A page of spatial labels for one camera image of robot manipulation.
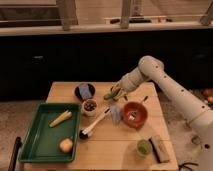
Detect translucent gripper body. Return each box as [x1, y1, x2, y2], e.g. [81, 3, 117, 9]
[110, 82, 128, 101]

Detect black chair back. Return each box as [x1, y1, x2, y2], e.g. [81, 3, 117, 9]
[8, 137, 22, 171]

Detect white bowl with nuts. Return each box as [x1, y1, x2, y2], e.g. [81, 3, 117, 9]
[81, 99, 97, 117]

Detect black cable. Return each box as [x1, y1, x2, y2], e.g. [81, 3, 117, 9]
[178, 161, 201, 171]

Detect green plastic tray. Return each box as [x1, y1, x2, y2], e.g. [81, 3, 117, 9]
[19, 103, 80, 163]

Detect green plastic cup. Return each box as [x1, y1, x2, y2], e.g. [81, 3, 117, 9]
[136, 139, 152, 157]

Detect blue sponge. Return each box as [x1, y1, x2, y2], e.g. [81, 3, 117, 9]
[79, 84, 92, 100]

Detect green pepper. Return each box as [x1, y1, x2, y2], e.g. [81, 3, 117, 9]
[104, 89, 120, 100]

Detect yellow corn cob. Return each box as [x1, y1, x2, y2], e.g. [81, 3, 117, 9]
[49, 111, 72, 128]

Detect red bowl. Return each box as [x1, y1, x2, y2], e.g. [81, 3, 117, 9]
[122, 102, 148, 129]

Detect grey blue cloth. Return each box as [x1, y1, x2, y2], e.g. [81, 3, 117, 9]
[110, 105, 122, 124]

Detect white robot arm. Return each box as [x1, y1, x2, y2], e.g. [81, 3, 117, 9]
[111, 56, 213, 171]

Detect black plate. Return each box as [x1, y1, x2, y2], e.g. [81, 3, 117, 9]
[75, 83, 95, 101]

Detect yellow potato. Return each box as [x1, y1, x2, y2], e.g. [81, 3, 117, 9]
[59, 138, 73, 153]

